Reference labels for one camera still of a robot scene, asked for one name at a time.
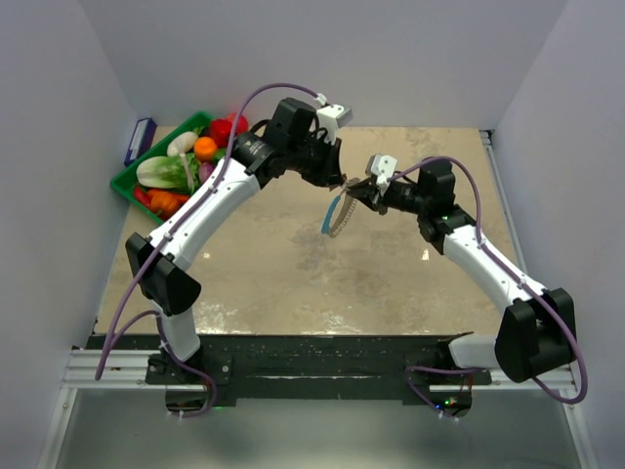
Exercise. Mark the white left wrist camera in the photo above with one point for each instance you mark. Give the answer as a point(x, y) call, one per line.
point(332, 118)

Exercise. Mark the red chili pepper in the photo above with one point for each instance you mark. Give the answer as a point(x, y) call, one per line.
point(141, 196)

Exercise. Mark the purple onion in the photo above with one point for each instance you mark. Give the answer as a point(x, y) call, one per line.
point(205, 171)

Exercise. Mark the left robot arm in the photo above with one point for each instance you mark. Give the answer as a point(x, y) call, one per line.
point(163, 257)

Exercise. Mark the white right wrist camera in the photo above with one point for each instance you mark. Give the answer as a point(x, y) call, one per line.
point(380, 168)

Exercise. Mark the red bell pepper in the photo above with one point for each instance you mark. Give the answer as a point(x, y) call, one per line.
point(219, 131)

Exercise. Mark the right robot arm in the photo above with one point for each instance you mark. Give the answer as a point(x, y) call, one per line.
point(537, 322)

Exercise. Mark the red tomato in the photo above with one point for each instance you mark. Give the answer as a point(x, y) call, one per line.
point(242, 124)

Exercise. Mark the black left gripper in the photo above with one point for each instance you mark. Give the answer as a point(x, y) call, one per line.
point(330, 174)

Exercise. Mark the green leafy cabbage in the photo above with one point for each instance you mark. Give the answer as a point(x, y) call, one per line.
point(178, 173)

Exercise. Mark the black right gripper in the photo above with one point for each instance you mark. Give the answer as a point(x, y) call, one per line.
point(368, 192)

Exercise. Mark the purple box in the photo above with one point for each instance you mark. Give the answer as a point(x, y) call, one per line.
point(141, 140)

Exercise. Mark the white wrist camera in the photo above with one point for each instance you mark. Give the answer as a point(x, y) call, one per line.
point(332, 118)
point(380, 168)

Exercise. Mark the white radish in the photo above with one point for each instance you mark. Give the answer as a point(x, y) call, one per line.
point(182, 143)

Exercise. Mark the small orange pepper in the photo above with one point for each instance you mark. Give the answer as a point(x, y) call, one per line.
point(165, 204)

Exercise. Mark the green bell pepper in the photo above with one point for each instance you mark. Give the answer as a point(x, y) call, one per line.
point(219, 154)

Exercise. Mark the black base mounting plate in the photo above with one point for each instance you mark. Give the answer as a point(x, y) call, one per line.
point(298, 367)

